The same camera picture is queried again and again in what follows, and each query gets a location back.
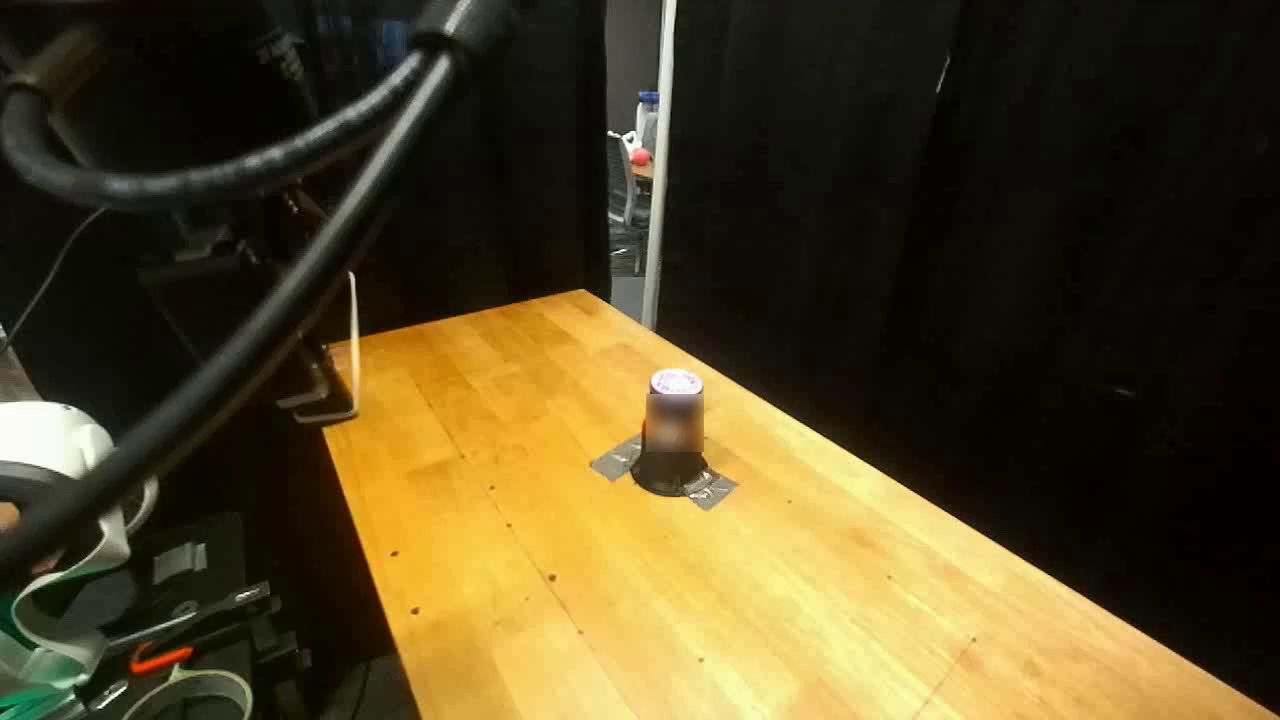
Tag thick black corrugated hose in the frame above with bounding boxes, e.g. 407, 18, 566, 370
0, 0, 529, 217

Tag thin black cable hose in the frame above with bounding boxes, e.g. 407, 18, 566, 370
0, 43, 465, 582

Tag grey tape strip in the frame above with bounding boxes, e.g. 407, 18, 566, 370
588, 431, 738, 518

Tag orange clamp handle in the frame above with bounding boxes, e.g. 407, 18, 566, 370
125, 639, 201, 681

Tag white vertical pole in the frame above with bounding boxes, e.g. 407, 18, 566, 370
637, 0, 681, 334

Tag clear green plastic strap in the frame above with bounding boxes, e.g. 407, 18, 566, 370
0, 511, 135, 720

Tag black curtain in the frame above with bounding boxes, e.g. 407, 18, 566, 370
250, 0, 617, 352
657, 0, 1280, 704

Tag metal table clamp bracket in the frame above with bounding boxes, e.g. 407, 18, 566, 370
272, 269, 369, 431

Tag dark bottle with white cap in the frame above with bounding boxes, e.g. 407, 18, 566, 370
626, 366, 713, 499

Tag clear bottle with blue cap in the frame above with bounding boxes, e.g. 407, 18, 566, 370
632, 88, 662, 151

